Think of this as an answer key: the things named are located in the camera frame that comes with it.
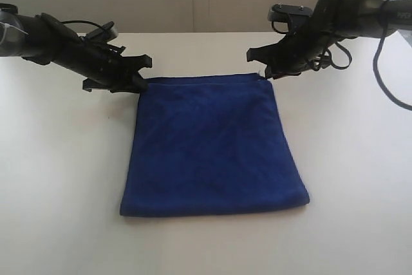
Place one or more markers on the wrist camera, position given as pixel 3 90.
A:
pixel 293 16
pixel 104 34

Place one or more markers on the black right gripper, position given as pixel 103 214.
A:
pixel 307 48

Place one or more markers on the blue towel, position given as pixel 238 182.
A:
pixel 211 145

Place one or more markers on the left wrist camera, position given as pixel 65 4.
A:
pixel 104 34

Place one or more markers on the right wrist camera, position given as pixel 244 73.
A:
pixel 293 16

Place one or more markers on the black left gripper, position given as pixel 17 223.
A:
pixel 102 64

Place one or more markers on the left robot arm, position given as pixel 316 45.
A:
pixel 43 39

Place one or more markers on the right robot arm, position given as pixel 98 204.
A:
pixel 368 18

